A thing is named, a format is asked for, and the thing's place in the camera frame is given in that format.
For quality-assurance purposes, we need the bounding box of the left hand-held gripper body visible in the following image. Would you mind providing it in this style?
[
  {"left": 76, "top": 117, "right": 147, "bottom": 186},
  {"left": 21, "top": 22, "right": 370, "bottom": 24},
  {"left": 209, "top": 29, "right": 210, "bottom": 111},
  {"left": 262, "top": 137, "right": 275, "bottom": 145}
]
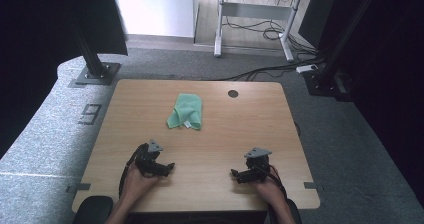
[{"left": 134, "top": 138, "right": 168, "bottom": 178}]

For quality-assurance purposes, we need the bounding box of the black floor cable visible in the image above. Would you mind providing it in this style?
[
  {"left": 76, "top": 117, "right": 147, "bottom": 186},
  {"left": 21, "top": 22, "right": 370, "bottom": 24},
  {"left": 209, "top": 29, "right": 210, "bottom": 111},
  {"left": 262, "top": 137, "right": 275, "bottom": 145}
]
[{"left": 216, "top": 58, "right": 326, "bottom": 82}]

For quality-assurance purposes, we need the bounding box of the white cabinet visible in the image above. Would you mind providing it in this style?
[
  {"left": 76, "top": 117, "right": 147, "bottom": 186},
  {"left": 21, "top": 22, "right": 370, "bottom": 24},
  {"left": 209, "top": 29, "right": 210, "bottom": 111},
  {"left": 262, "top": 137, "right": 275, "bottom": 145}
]
[{"left": 111, "top": 0, "right": 200, "bottom": 39}]

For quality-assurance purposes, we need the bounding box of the person's right hand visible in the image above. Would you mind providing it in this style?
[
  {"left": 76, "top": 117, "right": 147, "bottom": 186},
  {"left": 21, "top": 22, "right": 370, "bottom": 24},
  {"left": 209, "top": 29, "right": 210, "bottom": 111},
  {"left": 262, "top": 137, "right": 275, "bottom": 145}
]
[{"left": 253, "top": 174, "right": 288, "bottom": 206}]

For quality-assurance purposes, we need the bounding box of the bundle of black cables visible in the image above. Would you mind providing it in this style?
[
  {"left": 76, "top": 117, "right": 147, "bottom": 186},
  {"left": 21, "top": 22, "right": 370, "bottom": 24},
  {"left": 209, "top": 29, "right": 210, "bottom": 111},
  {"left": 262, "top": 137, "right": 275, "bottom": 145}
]
[{"left": 221, "top": 17, "right": 318, "bottom": 57}]

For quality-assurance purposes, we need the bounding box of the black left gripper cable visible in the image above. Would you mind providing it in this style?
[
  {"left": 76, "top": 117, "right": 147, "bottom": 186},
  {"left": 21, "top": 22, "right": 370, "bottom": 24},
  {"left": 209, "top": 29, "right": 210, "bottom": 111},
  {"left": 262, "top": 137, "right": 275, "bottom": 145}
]
[{"left": 118, "top": 145, "right": 143, "bottom": 198}]

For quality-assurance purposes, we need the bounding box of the white metal desk frame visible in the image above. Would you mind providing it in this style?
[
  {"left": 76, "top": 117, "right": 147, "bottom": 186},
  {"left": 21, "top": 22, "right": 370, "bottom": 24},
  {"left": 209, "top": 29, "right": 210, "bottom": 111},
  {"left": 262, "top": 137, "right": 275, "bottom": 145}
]
[{"left": 213, "top": 0, "right": 338, "bottom": 63}]

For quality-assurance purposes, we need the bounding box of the black curtain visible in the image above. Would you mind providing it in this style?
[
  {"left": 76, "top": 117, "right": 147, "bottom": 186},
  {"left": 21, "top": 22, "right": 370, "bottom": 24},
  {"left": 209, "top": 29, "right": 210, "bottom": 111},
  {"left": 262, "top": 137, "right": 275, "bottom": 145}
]
[
  {"left": 0, "top": 0, "right": 129, "bottom": 160},
  {"left": 316, "top": 0, "right": 424, "bottom": 207}
]

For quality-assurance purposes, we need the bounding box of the black box under desk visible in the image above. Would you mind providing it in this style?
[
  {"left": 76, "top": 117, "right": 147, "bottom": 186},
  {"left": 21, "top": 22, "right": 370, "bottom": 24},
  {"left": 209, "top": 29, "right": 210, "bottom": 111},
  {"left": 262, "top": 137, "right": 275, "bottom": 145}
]
[{"left": 298, "top": 0, "right": 334, "bottom": 48}]

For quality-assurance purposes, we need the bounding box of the black metal stand with plate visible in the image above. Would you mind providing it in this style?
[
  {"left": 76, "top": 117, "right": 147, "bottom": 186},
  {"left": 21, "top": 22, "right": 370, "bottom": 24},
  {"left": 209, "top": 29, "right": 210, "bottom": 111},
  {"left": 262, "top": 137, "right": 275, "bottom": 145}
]
[{"left": 71, "top": 17, "right": 122, "bottom": 87}]

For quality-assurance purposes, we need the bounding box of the person's left hand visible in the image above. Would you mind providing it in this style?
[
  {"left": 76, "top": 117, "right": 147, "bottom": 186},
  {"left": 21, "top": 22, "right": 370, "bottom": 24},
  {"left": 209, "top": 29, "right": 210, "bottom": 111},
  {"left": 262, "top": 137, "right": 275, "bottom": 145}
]
[{"left": 121, "top": 162, "right": 162, "bottom": 202}]

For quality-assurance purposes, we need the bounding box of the white power strip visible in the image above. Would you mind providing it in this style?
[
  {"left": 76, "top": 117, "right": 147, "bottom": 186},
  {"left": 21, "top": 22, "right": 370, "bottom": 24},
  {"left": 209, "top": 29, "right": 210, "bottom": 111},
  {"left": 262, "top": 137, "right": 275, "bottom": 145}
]
[{"left": 295, "top": 63, "right": 319, "bottom": 74}]

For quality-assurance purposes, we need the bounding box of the green microfibre cloth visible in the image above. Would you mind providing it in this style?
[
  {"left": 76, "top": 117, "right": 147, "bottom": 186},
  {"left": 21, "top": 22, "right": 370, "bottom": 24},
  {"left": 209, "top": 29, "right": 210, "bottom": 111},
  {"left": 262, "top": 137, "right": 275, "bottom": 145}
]
[{"left": 166, "top": 93, "right": 204, "bottom": 131}]

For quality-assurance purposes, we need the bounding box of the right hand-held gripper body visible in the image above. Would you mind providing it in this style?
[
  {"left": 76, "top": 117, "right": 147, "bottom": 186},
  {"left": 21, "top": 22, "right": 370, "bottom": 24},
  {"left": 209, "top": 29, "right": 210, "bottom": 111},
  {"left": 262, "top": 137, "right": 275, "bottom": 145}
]
[{"left": 244, "top": 147, "right": 273, "bottom": 182}]

